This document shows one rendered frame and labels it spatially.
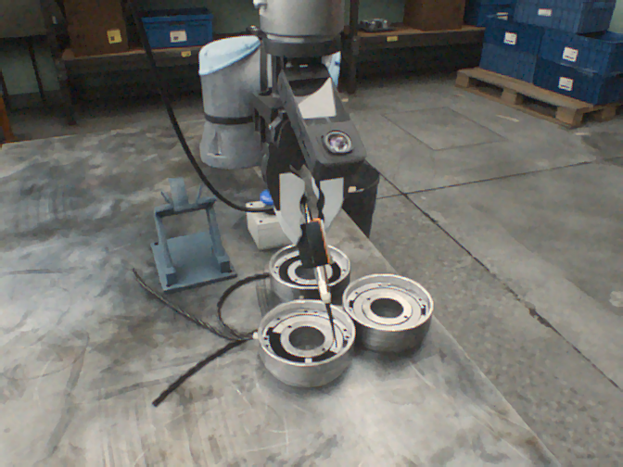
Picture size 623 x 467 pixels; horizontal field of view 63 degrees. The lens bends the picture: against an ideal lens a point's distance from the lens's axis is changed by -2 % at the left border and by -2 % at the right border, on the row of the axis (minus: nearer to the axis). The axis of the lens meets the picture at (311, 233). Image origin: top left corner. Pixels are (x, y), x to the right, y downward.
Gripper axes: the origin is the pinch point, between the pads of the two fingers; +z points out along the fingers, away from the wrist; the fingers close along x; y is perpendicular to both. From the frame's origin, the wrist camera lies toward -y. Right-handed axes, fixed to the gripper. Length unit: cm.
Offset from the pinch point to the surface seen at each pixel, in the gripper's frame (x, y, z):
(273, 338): 5.6, -2.9, 10.4
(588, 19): -307, 233, 25
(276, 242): -2.3, 18.7, 12.2
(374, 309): -7.9, -1.1, 11.8
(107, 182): 20, 53, 13
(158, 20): -31, 349, 27
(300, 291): 0.0, 3.0, 9.7
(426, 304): -13.1, -4.4, 10.3
